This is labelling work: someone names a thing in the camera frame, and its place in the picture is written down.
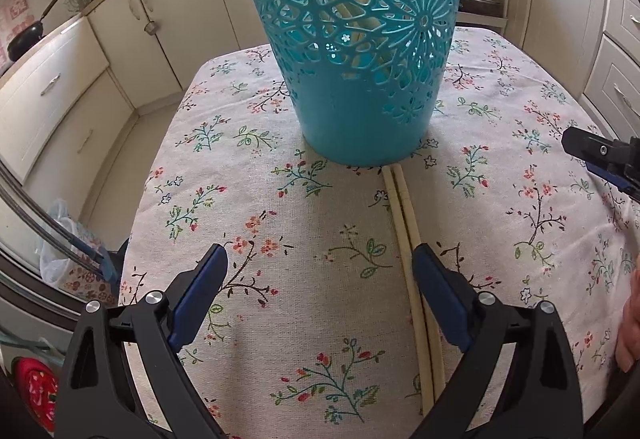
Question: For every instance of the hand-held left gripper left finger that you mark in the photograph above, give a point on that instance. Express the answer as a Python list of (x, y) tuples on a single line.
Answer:
[(200, 289)]

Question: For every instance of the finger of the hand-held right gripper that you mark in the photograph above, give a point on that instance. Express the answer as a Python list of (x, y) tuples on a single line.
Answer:
[(600, 150)]

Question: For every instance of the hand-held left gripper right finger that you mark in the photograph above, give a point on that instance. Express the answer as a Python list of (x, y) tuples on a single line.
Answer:
[(440, 289)]

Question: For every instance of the pair of wooden chopsticks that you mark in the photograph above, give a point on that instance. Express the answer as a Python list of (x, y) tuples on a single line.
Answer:
[(397, 229)]

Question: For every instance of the beige chopstick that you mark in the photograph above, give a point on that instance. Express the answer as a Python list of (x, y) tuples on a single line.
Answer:
[(407, 214)]

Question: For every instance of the teal perforated plastic basket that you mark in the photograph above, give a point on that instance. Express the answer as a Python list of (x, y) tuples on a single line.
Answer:
[(350, 129)]

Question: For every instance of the person's right hand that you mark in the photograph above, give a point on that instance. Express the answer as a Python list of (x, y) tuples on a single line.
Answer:
[(631, 319)]

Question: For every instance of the floral tablecloth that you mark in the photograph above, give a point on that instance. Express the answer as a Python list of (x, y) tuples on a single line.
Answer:
[(300, 219)]

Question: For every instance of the trash bin with plastic bag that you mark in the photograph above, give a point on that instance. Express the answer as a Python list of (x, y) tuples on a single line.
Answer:
[(60, 249)]

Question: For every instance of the red patterned object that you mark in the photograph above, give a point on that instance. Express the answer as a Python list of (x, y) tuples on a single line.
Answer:
[(35, 389)]

